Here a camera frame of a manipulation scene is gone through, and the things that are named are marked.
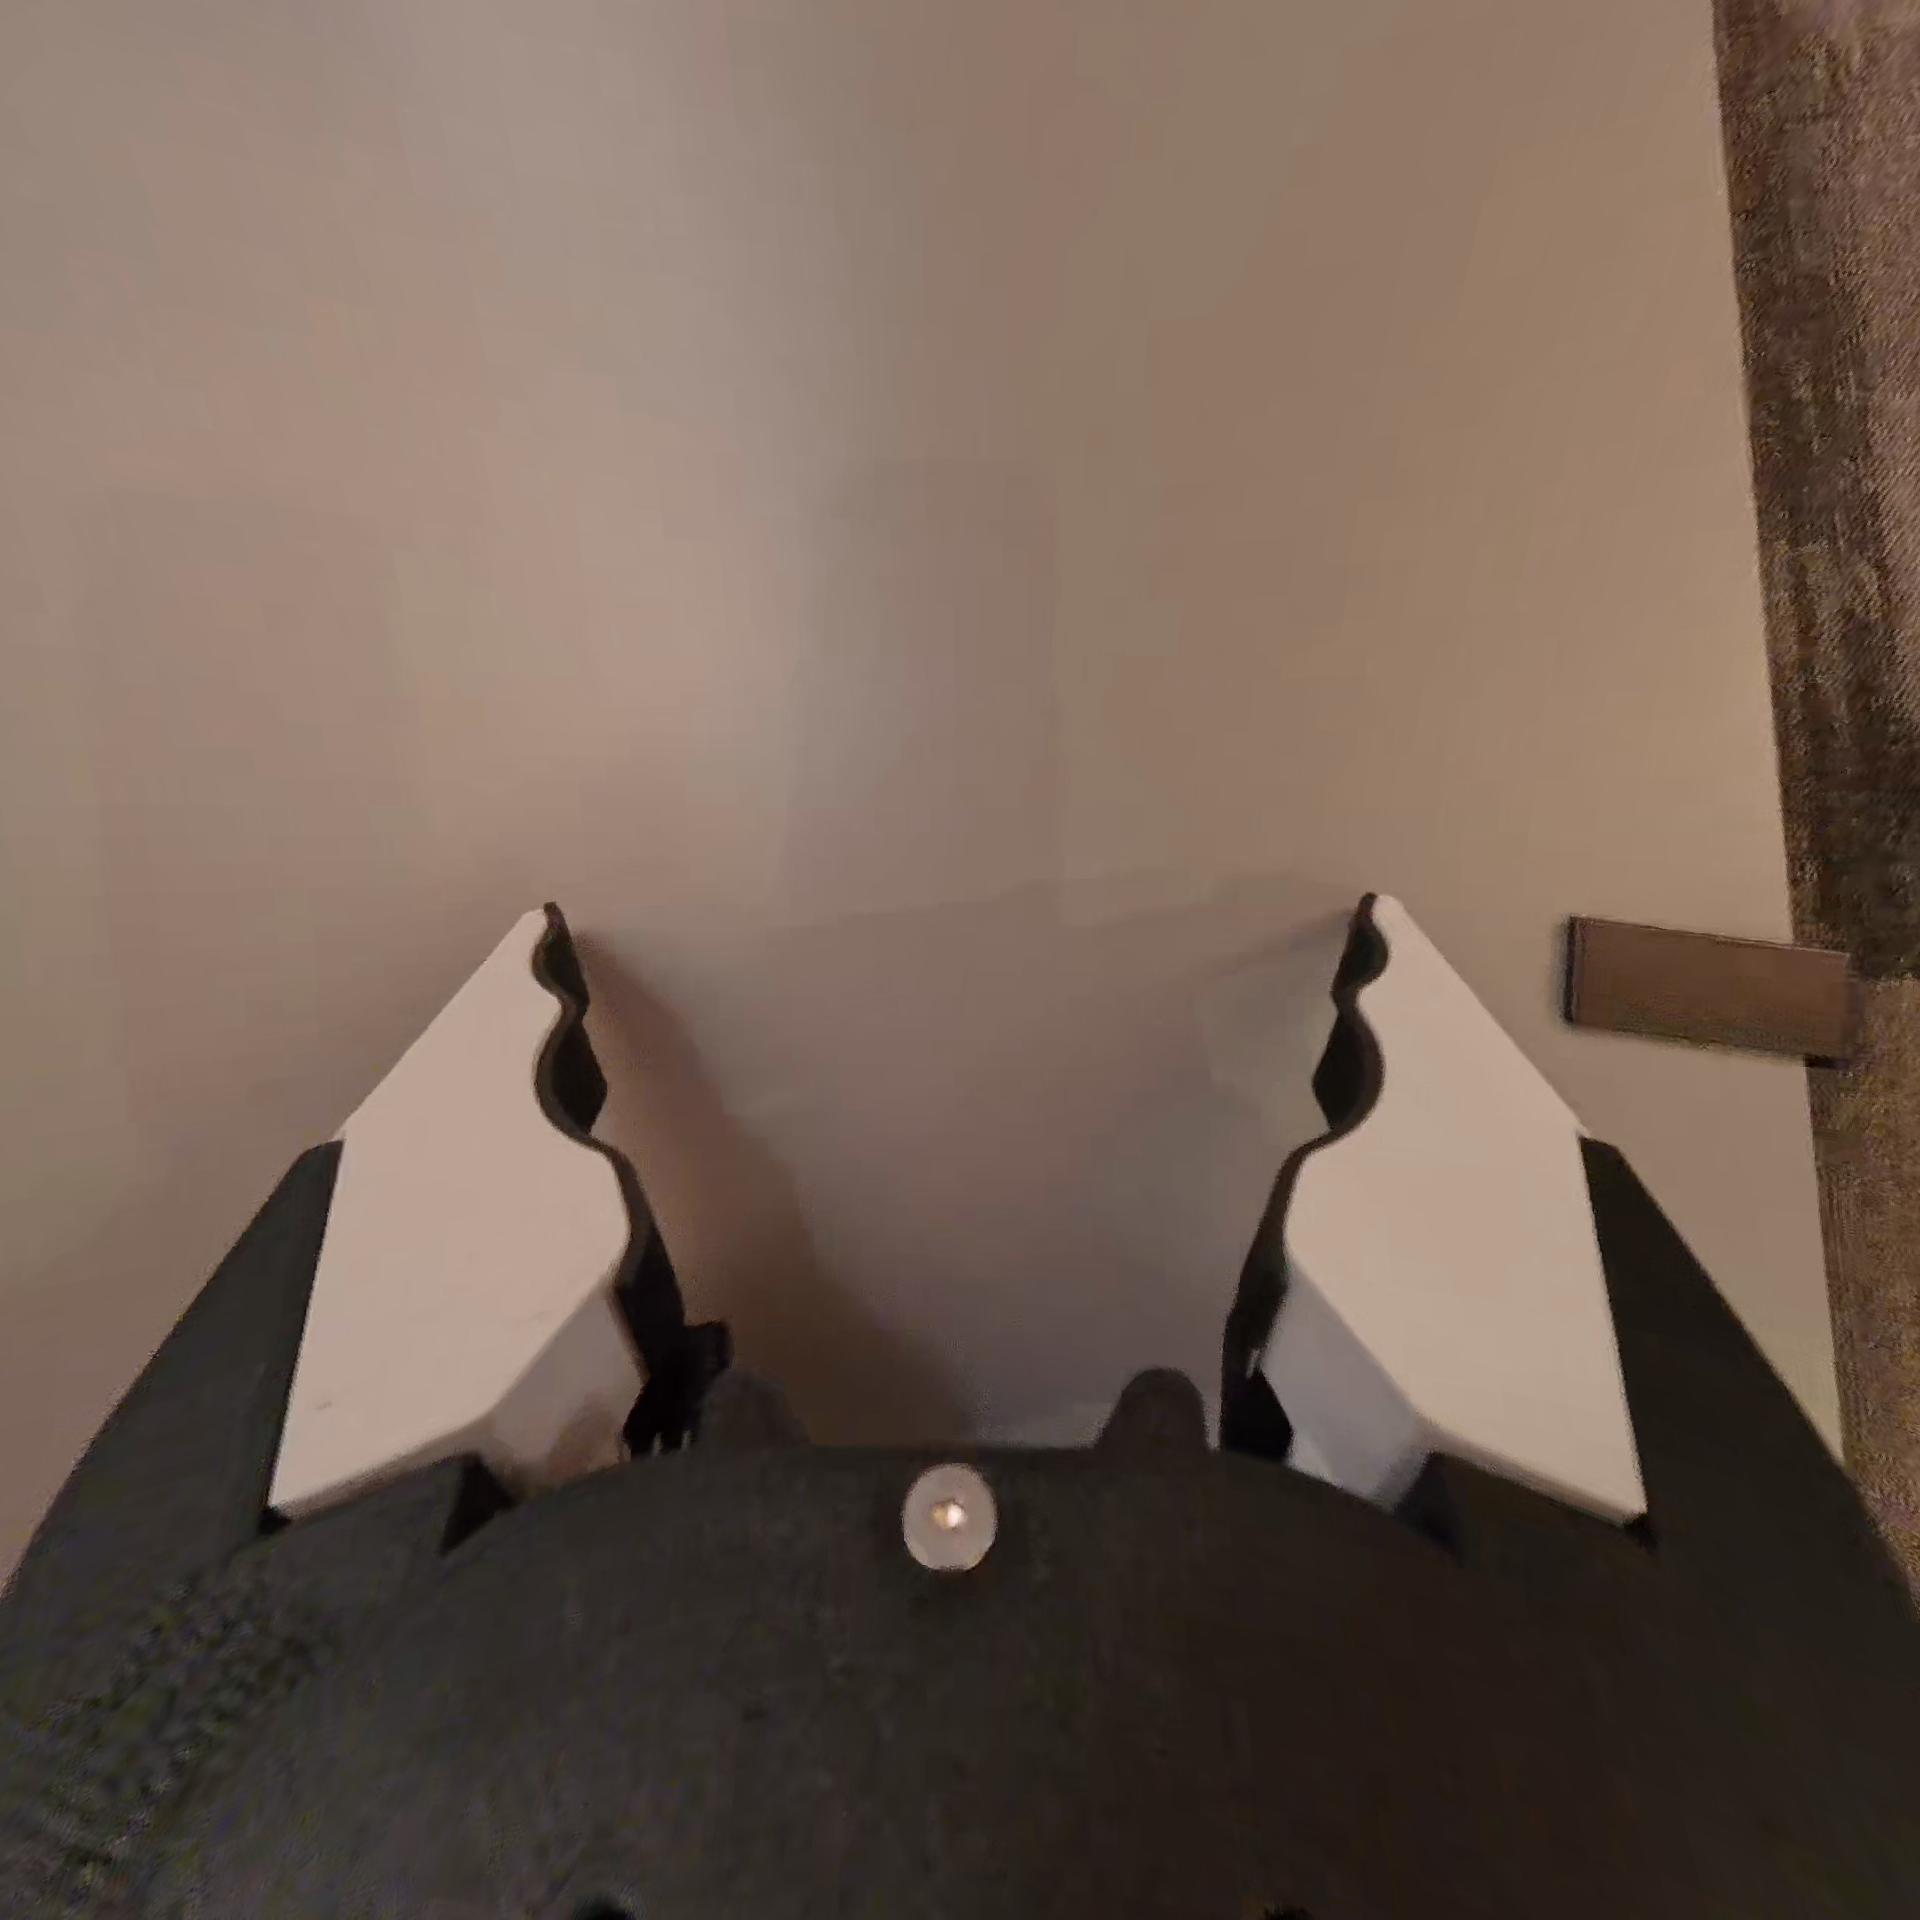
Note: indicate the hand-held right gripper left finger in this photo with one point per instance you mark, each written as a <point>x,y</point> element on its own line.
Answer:
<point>434,1291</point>

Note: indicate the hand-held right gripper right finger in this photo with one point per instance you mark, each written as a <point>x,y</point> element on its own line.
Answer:
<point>1469,1291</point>

